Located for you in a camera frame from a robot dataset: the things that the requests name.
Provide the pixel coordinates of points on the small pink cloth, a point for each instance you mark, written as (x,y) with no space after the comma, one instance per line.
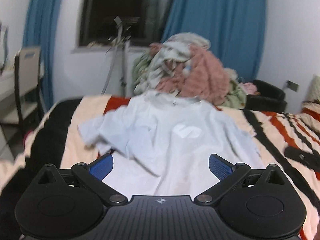
(250,88)

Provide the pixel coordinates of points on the small black object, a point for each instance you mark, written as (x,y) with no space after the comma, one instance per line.
(300,156)

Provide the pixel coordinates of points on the wall socket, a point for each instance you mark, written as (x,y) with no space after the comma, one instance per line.
(292,86)

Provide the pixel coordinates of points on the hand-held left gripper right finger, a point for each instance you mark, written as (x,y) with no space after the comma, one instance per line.
(218,166)

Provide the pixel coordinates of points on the pink fuzzy blanket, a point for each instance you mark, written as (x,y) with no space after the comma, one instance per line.
(207,75)

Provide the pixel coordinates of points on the white crumpled cloth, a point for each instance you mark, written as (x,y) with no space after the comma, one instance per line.
(175,47)

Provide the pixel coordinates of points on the metal tripod stand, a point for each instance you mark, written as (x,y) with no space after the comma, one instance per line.
(119,37)

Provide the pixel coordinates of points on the white t-shirt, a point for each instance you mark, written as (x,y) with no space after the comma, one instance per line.
(172,140)

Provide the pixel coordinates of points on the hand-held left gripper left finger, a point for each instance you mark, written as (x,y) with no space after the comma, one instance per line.
(103,166)

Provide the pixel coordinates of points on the blue curtain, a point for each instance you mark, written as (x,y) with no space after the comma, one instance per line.
(215,15)
(42,42)

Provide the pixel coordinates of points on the dark window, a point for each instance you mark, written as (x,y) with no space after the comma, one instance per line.
(120,7)

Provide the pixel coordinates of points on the white textured pillow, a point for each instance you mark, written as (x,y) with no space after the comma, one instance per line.
(314,88)

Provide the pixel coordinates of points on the striped blanket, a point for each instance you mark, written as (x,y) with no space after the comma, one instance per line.
(265,130)

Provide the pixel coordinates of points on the green crumpled cloth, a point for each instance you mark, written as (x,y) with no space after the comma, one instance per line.
(143,75)

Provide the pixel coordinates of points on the chair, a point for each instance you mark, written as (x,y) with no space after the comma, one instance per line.
(26,75)

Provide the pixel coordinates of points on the white desk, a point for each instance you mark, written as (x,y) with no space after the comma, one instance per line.
(6,82)

